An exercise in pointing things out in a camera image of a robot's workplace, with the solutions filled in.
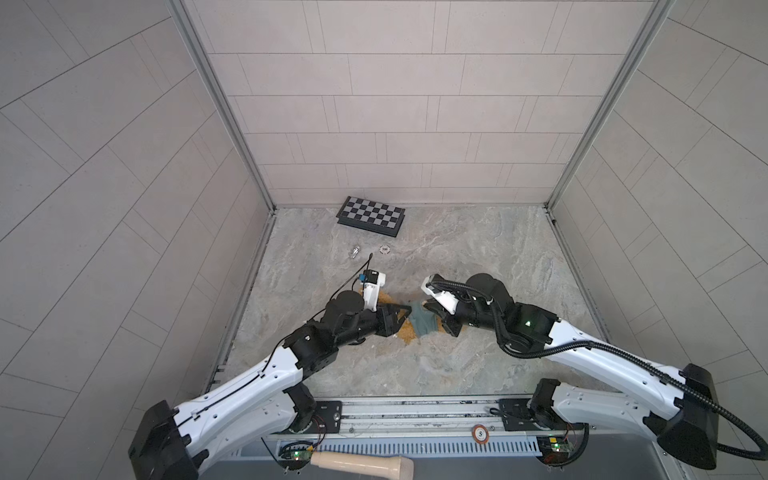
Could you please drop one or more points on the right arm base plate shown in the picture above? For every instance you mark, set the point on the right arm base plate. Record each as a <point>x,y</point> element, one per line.
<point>517,416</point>

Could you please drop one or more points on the aluminium mounting rail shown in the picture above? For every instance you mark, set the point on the aluminium mounting rail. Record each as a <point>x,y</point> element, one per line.
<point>370,417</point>

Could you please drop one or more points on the grey-green teddy sweater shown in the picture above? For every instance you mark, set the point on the grey-green teddy sweater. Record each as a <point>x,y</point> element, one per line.
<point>422,320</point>

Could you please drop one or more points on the round red white sticker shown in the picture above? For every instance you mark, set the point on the round red white sticker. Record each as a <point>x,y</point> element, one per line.
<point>480,434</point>

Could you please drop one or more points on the folded black white chessboard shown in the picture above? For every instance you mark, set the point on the folded black white chessboard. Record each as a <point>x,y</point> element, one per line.
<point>371,216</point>

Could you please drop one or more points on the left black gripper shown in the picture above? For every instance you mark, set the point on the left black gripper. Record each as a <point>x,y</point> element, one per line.
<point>385,326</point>

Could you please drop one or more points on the tan teddy bear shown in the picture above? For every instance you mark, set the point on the tan teddy bear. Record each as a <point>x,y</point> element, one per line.
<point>408,324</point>

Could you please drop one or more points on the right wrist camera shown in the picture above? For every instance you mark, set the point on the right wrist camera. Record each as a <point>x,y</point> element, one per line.
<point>447,300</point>

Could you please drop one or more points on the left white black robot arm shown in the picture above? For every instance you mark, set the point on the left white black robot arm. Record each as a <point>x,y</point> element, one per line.
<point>181,442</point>

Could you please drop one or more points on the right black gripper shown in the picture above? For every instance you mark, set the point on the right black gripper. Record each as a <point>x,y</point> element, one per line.
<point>442,313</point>

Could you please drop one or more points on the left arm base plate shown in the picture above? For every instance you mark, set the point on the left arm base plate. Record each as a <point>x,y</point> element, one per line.
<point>326,419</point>

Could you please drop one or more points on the right green circuit board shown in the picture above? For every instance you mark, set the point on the right green circuit board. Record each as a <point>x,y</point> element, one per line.
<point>554,450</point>

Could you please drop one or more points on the beige wooden handle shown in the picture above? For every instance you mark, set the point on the beige wooden handle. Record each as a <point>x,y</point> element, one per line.
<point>393,468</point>

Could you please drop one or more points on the green circuit board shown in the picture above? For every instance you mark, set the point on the green circuit board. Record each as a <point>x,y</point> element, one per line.
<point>554,450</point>
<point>295,456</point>

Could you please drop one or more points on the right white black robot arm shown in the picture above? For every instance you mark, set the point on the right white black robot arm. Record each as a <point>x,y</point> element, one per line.
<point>676,401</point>

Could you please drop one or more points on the left green circuit board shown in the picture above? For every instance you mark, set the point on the left green circuit board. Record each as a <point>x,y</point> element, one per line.
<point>295,456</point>

